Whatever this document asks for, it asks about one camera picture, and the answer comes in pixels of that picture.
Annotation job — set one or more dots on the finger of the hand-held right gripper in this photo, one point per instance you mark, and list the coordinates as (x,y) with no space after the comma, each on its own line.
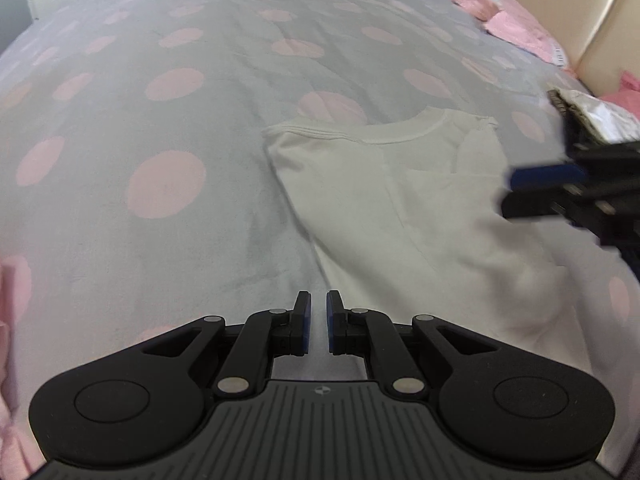
(547,176)
(537,204)

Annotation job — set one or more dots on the cream garment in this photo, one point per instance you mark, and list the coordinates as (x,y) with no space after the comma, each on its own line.
(610,117)

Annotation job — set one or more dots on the beige padded headboard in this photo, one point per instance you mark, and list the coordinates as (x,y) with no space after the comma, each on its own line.
(565,0)

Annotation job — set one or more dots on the white t-shirt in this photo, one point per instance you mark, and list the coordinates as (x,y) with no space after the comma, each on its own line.
(400,210)

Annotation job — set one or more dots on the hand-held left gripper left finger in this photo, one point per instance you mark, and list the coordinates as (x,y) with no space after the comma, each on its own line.
(302,325)

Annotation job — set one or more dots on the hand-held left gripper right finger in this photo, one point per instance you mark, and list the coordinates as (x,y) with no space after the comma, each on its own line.
(333,325)

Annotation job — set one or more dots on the olive garment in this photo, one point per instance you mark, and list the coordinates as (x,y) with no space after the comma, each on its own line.
(560,100)

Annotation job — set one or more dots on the grey pink-dotted bed sheet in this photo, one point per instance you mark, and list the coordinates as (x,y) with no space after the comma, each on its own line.
(150,110)

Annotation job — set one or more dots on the pink clothes pile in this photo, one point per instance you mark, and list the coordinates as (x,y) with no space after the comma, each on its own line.
(520,35)

